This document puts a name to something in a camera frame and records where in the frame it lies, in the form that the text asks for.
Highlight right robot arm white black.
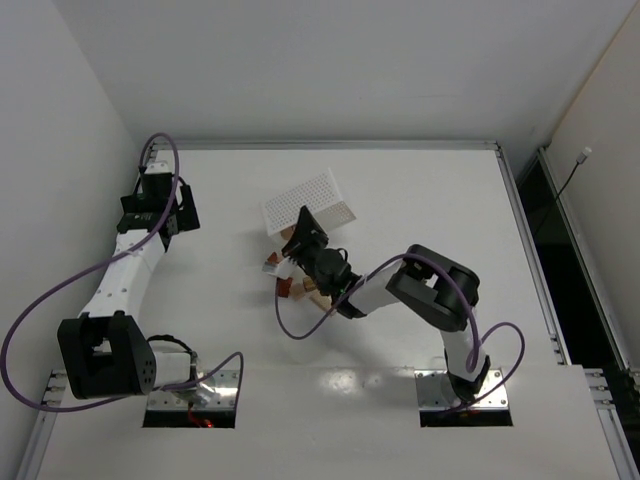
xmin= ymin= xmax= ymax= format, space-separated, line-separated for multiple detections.
xmin=281 ymin=206 xmax=490 ymax=403

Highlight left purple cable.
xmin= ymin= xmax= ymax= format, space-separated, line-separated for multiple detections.
xmin=0 ymin=132 xmax=245 ymax=413

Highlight black wall cable white plug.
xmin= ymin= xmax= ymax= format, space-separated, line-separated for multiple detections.
xmin=533 ymin=146 xmax=592 ymax=239

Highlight metal base plate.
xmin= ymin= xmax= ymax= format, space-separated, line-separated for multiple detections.
xmin=146 ymin=369 xmax=240 ymax=413
xmin=414 ymin=369 xmax=509 ymax=413

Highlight red small wood block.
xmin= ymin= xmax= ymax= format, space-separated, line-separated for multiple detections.
xmin=276 ymin=277 xmax=293 ymax=298

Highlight red arch wood block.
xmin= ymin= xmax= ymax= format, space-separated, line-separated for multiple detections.
xmin=265 ymin=252 xmax=284 ymax=266

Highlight light wood cylinder block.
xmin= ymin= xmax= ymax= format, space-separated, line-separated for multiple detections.
xmin=302 ymin=277 xmax=317 ymax=292

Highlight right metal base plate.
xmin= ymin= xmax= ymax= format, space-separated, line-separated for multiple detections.
xmin=414 ymin=369 xmax=509 ymax=413

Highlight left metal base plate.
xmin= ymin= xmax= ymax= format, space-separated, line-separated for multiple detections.
xmin=146 ymin=369 xmax=240 ymax=413

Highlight purple cable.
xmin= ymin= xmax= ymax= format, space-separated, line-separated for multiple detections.
xmin=0 ymin=132 xmax=245 ymax=413
xmin=274 ymin=252 xmax=527 ymax=414

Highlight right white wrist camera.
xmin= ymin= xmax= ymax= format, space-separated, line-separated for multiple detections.
xmin=262 ymin=258 xmax=297 ymax=280

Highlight light wood cube block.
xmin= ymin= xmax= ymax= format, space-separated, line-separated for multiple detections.
xmin=280 ymin=225 xmax=296 ymax=242

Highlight small light wood cube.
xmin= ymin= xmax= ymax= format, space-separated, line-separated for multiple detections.
xmin=290 ymin=285 xmax=306 ymax=301

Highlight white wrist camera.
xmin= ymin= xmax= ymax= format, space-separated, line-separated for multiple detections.
xmin=139 ymin=160 xmax=173 ymax=176
xmin=262 ymin=258 xmax=297 ymax=280

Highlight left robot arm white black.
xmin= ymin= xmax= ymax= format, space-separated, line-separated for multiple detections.
xmin=57 ymin=160 xmax=200 ymax=400

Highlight white perforated box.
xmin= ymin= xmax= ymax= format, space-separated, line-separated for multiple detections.
xmin=260 ymin=168 xmax=356 ymax=241

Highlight long light wood block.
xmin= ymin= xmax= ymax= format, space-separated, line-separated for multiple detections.
xmin=309 ymin=291 xmax=332 ymax=312

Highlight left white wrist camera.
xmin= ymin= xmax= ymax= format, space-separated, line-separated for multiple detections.
xmin=139 ymin=160 xmax=173 ymax=176

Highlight aluminium table frame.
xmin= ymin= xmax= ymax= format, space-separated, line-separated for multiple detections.
xmin=38 ymin=142 xmax=627 ymax=479

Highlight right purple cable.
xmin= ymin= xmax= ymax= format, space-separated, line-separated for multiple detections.
xmin=274 ymin=252 xmax=527 ymax=414

